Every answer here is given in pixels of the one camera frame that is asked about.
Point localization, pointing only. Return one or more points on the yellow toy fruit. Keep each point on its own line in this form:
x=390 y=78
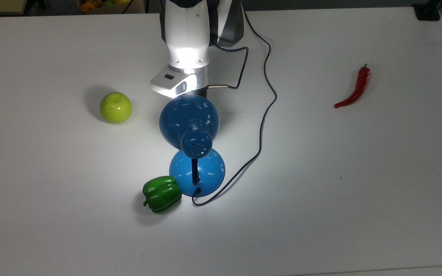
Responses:
x=121 y=1

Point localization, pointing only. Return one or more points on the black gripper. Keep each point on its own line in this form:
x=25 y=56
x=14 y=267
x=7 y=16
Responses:
x=202 y=92

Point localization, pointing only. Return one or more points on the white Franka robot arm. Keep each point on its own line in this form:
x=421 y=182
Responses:
x=186 y=30

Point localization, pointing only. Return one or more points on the green bell pepper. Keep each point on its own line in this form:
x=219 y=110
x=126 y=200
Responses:
x=162 y=194

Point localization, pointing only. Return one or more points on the blue desk lamp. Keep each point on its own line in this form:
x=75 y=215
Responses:
x=190 y=122

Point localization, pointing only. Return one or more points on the black table clamp mount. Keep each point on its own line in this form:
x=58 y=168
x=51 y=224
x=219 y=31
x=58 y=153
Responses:
x=427 y=11

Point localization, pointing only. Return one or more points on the orange toy fruit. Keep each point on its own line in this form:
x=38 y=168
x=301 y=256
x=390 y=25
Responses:
x=88 y=5

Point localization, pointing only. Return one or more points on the cardboard box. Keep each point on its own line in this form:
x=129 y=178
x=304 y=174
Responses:
x=138 y=7

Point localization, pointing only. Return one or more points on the green toy fruit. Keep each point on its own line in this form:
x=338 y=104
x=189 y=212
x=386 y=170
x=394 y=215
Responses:
x=108 y=3

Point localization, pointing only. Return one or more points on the green apple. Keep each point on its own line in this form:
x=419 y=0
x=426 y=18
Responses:
x=116 y=108

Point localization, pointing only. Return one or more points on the red chili pepper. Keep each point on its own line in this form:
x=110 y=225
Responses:
x=361 y=82

